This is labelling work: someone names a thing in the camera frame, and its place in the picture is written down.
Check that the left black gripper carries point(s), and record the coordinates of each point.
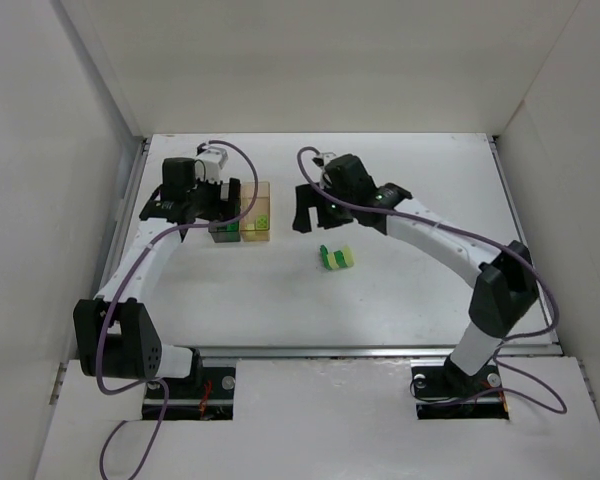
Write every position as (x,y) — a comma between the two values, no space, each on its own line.
(233,198)

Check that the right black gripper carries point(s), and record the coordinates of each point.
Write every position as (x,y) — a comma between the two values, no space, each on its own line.
(313,206)

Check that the long green lego brick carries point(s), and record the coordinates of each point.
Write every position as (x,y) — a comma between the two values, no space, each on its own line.
(232,227)

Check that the striped green lego stack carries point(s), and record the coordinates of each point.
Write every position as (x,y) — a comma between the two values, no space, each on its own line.
(336,259)

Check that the pale yellow lego brick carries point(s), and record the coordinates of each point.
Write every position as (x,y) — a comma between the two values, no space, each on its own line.
(262,223)

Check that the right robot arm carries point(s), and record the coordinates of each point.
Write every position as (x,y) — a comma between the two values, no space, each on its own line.
(503,288)

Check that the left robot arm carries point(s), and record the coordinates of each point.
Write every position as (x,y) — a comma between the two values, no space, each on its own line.
(115,334)

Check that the grey transparent container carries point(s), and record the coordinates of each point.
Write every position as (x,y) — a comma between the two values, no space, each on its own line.
(223,237)

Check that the orange transparent container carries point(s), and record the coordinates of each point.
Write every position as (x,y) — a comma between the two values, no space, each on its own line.
(261,207)

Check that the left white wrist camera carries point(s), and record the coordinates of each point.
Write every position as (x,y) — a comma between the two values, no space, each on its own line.
(209,162)

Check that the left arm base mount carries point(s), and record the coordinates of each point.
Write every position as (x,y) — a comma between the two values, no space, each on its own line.
(210,397)

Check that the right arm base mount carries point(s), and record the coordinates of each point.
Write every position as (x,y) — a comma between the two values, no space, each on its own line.
(439,396)

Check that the metal table edge rail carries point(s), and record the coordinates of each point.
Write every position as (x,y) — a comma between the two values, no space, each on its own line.
(260,352)

